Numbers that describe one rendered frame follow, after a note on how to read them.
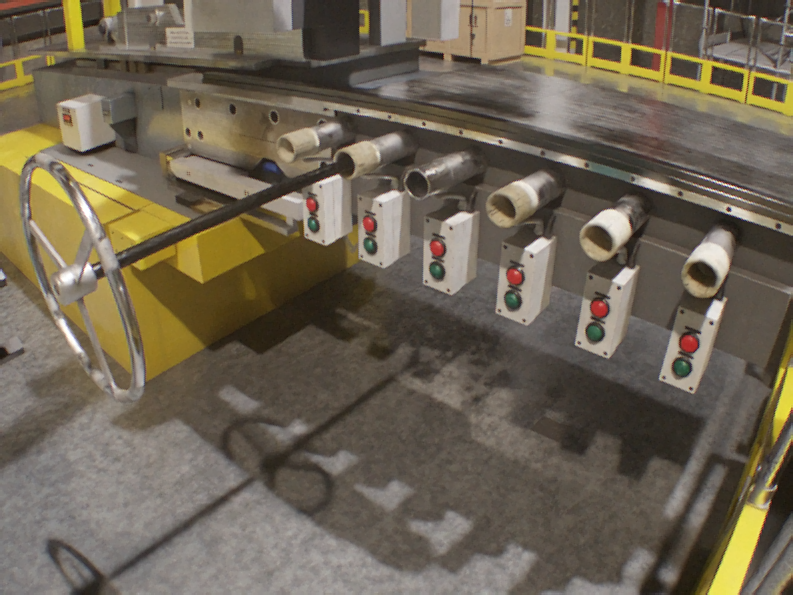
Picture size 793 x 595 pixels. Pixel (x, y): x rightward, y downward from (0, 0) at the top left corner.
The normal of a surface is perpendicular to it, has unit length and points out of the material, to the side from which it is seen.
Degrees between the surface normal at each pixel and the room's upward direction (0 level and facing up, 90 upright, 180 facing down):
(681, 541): 0
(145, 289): 90
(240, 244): 90
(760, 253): 90
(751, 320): 90
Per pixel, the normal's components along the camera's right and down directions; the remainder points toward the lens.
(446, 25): 0.77, 0.33
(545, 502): 0.00, -0.86
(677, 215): -0.63, 0.40
